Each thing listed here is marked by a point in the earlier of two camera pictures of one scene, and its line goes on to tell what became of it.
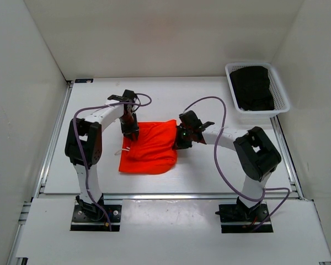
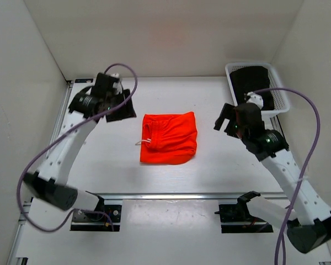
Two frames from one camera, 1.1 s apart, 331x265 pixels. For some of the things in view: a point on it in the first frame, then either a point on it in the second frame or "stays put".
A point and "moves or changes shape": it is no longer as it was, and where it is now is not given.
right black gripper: [179, 144] -> [228, 112]
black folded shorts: [251, 85] stays put
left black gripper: [134, 129] -> [127, 111]
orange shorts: [153, 153] moves or changes shape
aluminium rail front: [167, 196] stays put
